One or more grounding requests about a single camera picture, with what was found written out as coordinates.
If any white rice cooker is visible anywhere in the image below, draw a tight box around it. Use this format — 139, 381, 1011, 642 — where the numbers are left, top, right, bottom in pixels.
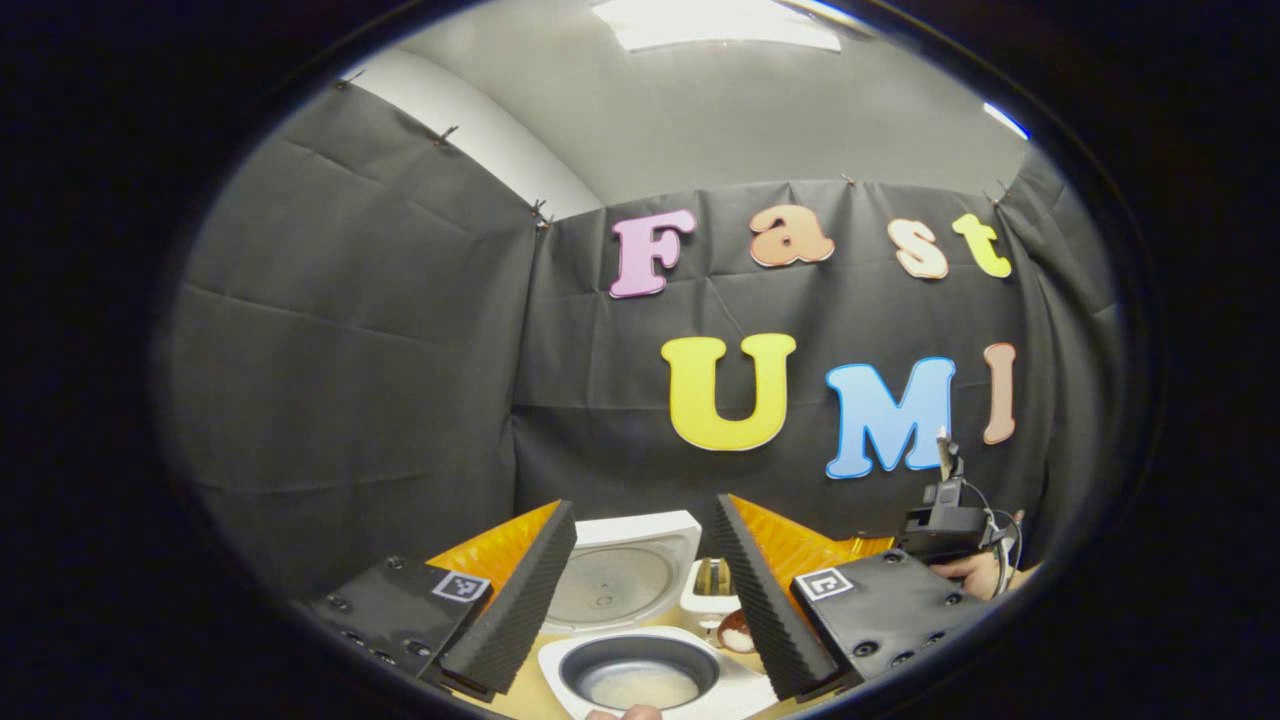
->
537, 510, 783, 720

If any small ceiling light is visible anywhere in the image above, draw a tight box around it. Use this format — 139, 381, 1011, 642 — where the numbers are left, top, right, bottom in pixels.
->
982, 101, 1032, 142

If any white rice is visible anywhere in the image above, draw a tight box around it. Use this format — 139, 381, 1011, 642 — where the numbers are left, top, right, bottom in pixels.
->
588, 665, 703, 712

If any brown wooden spoon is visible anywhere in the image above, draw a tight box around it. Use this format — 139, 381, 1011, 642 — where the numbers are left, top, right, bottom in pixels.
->
716, 609, 758, 656

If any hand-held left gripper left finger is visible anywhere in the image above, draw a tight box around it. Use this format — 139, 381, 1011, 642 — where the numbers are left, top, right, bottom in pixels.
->
300, 500, 578, 701

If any black backdrop cloth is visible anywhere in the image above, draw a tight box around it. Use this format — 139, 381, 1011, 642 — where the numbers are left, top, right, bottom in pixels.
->
160, 80, 1126, 603

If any white toaster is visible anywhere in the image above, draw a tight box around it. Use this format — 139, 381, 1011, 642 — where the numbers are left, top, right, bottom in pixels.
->
680, 558, 743, 621

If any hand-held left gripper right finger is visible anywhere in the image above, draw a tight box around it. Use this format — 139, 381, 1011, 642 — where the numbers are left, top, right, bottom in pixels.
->
713, 493, 991, 701

